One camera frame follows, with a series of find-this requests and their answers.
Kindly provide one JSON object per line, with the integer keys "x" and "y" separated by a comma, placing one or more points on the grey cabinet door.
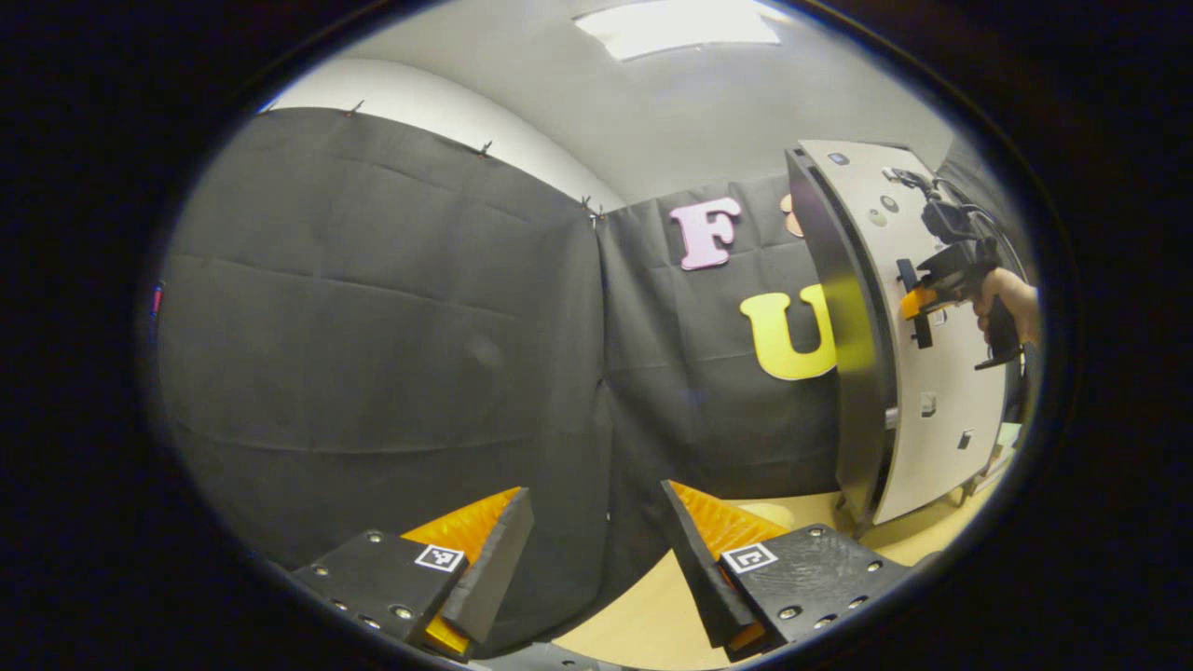
{"x": 951, "y": 419}

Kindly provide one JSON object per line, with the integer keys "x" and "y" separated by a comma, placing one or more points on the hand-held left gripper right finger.
{"x": 699, "y": 578}

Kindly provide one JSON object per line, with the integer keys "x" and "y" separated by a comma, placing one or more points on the black backdrop cloth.
{"x": 373, "y": 326}

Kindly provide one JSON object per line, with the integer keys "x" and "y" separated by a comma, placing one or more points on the large ceiling light panel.
{"x": 680, "y": 26}

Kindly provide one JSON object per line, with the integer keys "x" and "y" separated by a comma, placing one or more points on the dark grey cabinet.
{"x": 843, "y": 419}

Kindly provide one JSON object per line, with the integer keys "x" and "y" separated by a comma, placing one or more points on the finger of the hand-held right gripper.
{"x": 918, "y": 302}

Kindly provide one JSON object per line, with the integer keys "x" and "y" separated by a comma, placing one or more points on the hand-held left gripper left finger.
{"x": 494, "y": 568}

